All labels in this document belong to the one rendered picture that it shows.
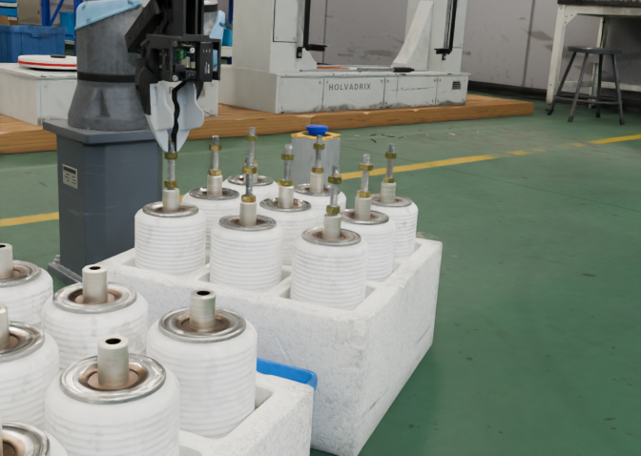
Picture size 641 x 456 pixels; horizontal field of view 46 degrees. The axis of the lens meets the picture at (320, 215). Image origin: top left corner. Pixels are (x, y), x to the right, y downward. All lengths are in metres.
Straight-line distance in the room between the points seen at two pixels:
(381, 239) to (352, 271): 0.12
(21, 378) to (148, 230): 0.44
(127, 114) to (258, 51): 2.28
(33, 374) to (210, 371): 0.14
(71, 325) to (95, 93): 0.78
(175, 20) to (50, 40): 4.56
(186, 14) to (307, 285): 0.37
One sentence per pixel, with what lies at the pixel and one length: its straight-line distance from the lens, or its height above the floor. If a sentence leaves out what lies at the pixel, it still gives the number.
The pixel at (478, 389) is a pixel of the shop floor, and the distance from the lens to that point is 1.17.
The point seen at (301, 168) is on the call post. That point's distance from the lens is 1.36.
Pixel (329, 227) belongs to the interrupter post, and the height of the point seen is 0.27.
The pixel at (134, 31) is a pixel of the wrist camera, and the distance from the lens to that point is 1.05.
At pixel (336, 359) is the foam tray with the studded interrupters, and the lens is 0.91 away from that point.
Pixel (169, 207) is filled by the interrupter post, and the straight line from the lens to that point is 1.04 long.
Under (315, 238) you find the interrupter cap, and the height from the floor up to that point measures 0.25.
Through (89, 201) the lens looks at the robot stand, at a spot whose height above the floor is 0.17.
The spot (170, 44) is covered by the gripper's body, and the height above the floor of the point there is 0.48.
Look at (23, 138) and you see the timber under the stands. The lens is 2.87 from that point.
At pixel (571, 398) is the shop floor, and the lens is 1.20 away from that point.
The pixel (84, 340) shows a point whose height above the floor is 0.23.
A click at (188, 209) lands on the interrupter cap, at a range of 1.05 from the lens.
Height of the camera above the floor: 0.51
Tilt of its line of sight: 14 degrees down
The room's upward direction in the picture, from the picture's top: 3 degrees clockwise
